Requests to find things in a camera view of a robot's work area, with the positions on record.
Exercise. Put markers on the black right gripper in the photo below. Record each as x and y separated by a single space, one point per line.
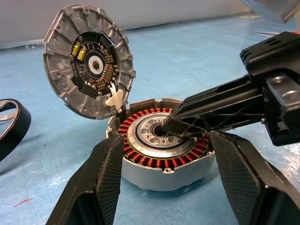
281 63

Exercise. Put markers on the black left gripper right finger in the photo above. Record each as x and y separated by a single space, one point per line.
239 173

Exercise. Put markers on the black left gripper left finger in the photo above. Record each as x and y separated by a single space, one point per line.
105 175

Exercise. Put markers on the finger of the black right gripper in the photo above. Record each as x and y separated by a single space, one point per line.
178 127

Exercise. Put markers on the silver motor housing copper coils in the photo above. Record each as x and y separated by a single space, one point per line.
150 175

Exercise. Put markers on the grey round metal part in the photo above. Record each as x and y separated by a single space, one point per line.
61 70

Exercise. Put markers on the white backdrop sheet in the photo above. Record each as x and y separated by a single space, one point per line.
164 11

